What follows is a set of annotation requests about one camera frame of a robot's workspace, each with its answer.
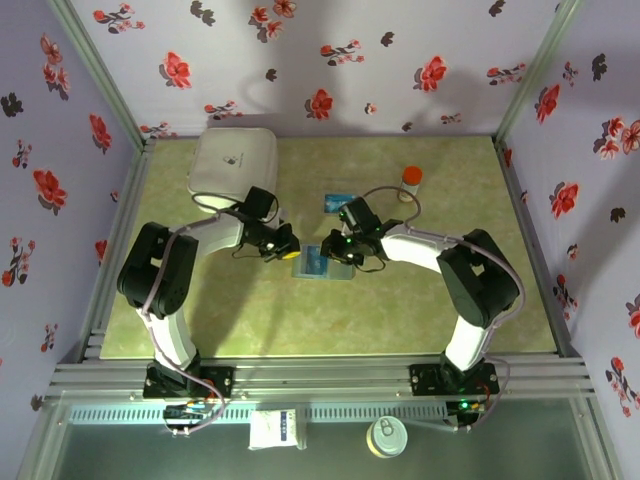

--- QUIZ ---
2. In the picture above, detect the slotted grey cable duct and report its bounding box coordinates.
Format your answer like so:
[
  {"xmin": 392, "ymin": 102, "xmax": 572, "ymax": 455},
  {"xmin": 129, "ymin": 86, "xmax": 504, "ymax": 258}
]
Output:
[{"xmin": 67, "ymin": 403, "xmax": 449, "ymax": 425}]

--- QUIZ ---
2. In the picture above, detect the silver tin can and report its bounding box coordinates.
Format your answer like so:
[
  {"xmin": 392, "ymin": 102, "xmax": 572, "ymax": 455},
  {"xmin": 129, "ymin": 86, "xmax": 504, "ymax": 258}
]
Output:
[{"xmin": 364, "ymin": 415, "xmax": 409, "ymax": 459}]

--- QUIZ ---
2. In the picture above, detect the white zip case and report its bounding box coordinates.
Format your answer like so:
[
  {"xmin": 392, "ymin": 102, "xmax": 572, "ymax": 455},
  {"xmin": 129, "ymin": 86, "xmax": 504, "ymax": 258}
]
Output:
[{"xmin": 186, "ymin": 127, "xmax": 280, "ymax": 214}]

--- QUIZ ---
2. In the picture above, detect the aluminium left corner post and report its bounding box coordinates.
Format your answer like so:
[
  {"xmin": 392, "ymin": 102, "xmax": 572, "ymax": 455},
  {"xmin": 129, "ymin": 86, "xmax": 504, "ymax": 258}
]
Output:
[{"xmin": 47, "ymin": 0, "xmax": 154, "ymax": 151}]

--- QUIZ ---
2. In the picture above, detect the aluminium corner post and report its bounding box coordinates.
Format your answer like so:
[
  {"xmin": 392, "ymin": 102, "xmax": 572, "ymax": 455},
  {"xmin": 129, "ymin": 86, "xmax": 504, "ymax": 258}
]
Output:
[
  {"xmin": 494, "ymin": 0, "xmax": 589, "ymax": 146},
  {"xmin": 47, "ymin": 0, "xmax": 154, "ymax": 151}
]

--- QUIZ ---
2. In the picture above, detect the white paper packet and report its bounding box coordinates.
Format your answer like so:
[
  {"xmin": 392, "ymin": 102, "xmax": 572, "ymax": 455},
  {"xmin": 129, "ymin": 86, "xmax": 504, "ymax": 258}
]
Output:
[{"xmin": 248, "ymin": 408, "xmax": 300, "ymax": 451}]

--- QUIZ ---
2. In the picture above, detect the aluminium left side rail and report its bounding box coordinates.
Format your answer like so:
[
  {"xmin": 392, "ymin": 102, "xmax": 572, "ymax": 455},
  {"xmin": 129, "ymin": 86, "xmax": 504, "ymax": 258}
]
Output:
[{"xmin": 79, "ymin": 138, "xmax": 157, "ymax": 362}]

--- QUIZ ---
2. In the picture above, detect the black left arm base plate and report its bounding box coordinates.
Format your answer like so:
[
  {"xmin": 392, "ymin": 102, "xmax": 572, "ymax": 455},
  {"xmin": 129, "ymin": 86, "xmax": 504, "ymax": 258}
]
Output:
[{"xmin": 143, "ymin": 363, "xmax": 236, "ymax": 400}]

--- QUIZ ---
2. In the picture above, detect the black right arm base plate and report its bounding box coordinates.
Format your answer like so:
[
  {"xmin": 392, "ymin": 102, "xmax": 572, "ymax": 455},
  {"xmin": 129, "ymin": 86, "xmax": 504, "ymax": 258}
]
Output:
[{"xmin": 408, "ymin": 362, "xmax": 500, "ymax": 397}]

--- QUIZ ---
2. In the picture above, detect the aluminium right side rail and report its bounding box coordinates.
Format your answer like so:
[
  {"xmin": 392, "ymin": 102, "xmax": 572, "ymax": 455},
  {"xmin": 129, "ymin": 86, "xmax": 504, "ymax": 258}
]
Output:
[{"xmin": 492, "ymin": 137, "xmax": 584, "ymax": 359}]

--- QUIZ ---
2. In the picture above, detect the aluminium front frame rail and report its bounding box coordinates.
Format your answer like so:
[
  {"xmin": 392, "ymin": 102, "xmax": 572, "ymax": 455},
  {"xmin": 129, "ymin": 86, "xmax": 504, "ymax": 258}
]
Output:
[{"xmin": 44, "ymin": 354, "xmax": 599, "ymax": 402}]

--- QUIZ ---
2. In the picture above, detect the grey card holder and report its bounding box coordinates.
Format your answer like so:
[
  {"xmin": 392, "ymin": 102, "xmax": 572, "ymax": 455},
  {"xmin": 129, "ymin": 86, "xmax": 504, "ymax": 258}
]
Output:
[{"xmin": 291, "ymin": 243, "xmax": 357, "ymax": 282}]

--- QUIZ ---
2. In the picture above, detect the aluminium right corner post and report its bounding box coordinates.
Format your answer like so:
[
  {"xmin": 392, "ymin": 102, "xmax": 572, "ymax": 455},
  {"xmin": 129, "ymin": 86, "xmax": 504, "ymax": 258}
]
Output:
[{"xmin": 494, "ymin": 0, "xmax": 589, "ymax": 146}]

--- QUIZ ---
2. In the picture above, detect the grey right arm cable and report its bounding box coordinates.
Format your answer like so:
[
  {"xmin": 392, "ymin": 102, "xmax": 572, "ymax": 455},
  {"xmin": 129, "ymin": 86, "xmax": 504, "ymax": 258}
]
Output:
[{"xmin": 360, "ymin": 186, "xmax": 526, "ymax": 434}]

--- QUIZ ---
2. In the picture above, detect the orange capped small bottle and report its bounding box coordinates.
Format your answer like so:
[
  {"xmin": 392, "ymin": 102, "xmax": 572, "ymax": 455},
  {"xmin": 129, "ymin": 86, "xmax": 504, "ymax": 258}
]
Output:
[{"xmin": 398, "ymin": 166, "xmax": 424, "ymax": 203}]

